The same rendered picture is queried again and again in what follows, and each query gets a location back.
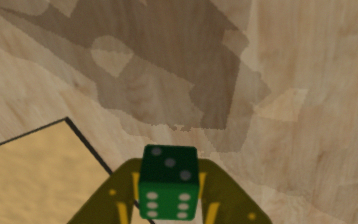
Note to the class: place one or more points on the tan mat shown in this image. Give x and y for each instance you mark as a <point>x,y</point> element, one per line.
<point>47,174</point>

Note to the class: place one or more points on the green die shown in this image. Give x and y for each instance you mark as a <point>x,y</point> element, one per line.
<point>169,183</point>

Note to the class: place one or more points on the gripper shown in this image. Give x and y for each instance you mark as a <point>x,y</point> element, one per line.
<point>223,201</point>

